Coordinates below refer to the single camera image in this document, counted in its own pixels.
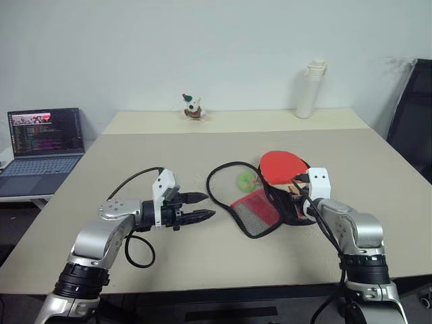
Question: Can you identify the white water bottle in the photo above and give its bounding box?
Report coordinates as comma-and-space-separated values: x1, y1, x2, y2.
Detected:
296, 58, 329, 119

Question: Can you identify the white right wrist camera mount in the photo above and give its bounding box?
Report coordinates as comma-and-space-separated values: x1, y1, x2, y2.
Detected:
306, 167, 332, 200

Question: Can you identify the grey open laptop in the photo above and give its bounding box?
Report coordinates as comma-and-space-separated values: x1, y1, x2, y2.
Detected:
0, 107, 86, 197

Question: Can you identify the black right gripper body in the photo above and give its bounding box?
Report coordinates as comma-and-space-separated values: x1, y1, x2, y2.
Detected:
291, 192, 310, 219

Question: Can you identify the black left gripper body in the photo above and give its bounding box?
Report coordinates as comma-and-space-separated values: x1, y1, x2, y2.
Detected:
161, 194, 186, 232

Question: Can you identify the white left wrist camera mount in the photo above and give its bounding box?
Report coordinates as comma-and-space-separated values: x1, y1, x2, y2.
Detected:
151, 168, 182, 227

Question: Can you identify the red table tennis paddle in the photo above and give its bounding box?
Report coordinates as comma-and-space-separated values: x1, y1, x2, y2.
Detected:
259, 150, 311, 203

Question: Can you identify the black office chair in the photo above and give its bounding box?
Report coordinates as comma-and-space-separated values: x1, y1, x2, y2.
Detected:
386, 58, 432, 185

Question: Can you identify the white side table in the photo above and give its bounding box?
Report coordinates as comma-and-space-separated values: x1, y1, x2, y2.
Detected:
0, 138, 96, 211

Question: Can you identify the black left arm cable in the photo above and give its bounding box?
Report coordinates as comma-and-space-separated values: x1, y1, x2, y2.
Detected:
107, 167, 166, 269

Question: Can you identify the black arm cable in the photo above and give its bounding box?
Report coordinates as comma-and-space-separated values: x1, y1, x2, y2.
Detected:
107, 167, 166, 269
292, 172, 349, 324

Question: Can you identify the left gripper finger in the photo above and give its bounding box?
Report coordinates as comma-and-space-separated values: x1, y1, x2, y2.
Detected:
180, 209, 217, 227
182, 191, 209, 205

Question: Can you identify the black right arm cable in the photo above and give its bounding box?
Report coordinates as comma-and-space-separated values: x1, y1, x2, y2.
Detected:
292, 172, 349, 324

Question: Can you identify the small white plush dog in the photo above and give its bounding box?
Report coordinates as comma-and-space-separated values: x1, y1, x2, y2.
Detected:
182, 93, 208, 122

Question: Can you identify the red black paddle case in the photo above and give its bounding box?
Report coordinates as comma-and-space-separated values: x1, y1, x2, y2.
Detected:
205, 153, 319, 240

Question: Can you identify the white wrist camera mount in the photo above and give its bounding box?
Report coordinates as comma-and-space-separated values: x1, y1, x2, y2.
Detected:
306, 167, 332, 200
151, 168, 182, 227

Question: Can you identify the green fuzzy ball charm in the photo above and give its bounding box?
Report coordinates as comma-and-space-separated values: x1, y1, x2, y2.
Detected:
236, 171, 259, 194

